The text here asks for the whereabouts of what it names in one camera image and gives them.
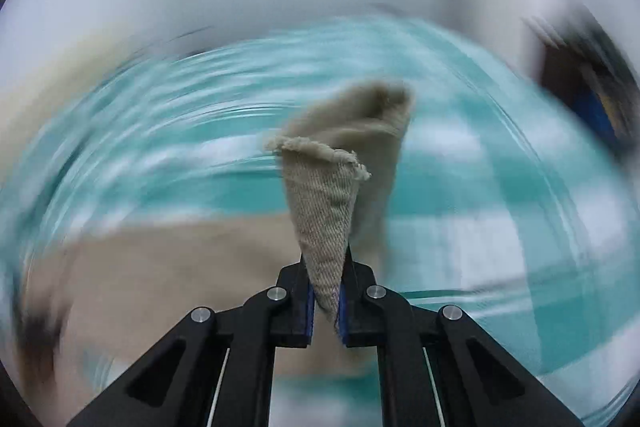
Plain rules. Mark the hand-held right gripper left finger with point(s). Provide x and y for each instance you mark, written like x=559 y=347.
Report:
x=310 y=309

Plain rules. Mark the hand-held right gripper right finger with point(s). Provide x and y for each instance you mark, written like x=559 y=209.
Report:
x=342 y=312

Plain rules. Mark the beige pants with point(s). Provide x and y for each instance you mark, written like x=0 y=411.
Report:
x=325 y=207

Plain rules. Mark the teal plaid bed blanket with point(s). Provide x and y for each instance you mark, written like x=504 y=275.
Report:
x=150 y=132

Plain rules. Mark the dark object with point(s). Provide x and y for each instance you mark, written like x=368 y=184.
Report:
x=585 y=72

